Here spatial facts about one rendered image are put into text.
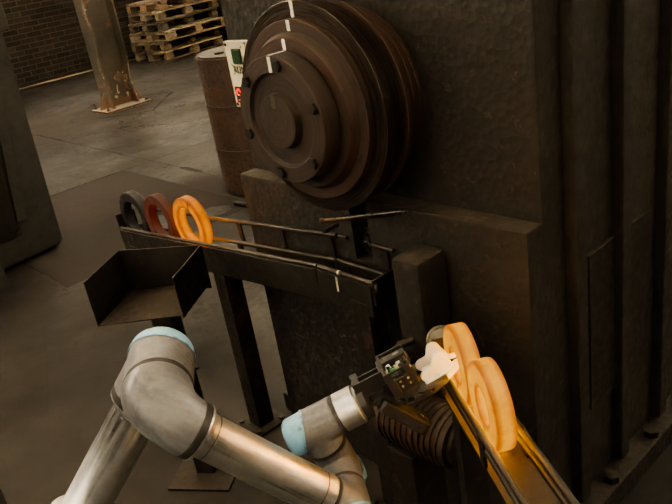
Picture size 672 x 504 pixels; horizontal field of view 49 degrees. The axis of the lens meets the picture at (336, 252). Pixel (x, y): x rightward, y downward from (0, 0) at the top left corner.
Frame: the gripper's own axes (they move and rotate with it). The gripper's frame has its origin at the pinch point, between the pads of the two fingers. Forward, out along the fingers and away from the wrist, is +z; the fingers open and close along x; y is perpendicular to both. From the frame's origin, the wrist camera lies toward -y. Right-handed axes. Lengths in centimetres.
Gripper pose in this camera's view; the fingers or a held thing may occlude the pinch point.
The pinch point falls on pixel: (460, 360)
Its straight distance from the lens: 138.9
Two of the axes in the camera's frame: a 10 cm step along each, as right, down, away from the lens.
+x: -1.5, -3.8, 9.1
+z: 8.8, -4.7, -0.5
